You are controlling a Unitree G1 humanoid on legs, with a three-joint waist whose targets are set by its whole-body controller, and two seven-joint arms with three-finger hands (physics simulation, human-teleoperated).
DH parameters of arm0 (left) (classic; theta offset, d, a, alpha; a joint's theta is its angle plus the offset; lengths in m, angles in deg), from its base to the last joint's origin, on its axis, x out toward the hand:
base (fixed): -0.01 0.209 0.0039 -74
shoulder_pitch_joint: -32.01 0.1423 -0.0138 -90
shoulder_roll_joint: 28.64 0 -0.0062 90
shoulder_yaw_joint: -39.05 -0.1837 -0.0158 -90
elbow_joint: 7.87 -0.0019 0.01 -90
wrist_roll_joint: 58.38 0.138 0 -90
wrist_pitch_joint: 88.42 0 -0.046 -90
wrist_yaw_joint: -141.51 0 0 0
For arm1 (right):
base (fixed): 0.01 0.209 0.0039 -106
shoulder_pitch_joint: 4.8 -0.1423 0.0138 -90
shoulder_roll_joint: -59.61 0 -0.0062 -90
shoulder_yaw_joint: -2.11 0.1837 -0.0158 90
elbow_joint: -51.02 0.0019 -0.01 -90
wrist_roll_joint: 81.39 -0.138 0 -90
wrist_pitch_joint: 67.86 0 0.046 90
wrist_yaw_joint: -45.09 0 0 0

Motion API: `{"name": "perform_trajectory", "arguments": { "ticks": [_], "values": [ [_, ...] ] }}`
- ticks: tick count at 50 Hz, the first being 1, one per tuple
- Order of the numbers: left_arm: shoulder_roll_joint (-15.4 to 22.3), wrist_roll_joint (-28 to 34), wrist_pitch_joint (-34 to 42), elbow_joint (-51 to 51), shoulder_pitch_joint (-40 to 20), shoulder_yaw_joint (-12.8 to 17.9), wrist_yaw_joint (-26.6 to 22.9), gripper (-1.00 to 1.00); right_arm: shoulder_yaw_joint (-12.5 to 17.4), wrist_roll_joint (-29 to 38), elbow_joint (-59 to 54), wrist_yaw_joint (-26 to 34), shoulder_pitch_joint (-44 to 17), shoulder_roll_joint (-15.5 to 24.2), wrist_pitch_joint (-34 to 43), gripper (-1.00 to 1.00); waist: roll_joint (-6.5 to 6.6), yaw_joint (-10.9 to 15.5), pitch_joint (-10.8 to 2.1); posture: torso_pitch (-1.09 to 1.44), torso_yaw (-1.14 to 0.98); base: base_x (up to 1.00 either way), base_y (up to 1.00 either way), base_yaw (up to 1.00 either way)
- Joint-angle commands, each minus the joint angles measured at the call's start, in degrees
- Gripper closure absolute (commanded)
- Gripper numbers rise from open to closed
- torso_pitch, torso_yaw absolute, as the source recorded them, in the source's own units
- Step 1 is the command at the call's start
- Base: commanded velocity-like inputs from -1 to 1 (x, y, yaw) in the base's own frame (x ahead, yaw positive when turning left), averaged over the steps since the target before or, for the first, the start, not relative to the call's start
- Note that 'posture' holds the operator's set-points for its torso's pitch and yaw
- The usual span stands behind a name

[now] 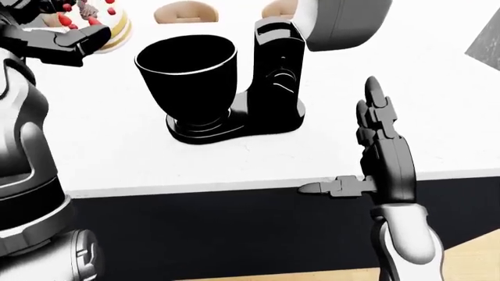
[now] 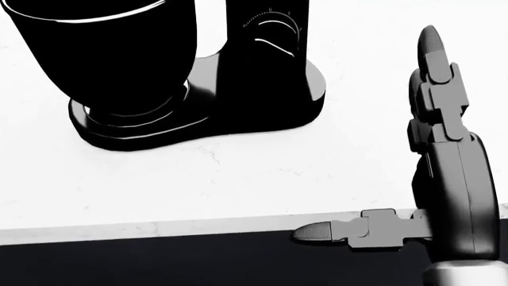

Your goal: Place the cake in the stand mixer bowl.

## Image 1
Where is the grey stand mixer head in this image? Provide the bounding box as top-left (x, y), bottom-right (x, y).
top-left (292, 0), bottom-right (393, 53)

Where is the grey slab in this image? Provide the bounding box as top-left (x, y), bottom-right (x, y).
top-left (464, 8), bottom-right (500, 73)

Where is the black stand mixer body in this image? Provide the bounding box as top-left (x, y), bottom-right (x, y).
top-left (165, 16), bottom-right (307, 145)

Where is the white cake with strawberries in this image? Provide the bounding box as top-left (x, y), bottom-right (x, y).
top-left (41, 0), bottom-right (133, 55)

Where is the black stand mixer bowl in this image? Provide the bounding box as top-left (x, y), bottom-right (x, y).
top-left (134, 34), bottom-right (238, 136)

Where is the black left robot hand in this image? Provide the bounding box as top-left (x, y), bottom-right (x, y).
top-left (0, 0), bottom-right (113, 68)

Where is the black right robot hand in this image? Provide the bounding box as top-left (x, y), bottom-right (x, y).
top-left (297, 75), bottom-right (417, 205)

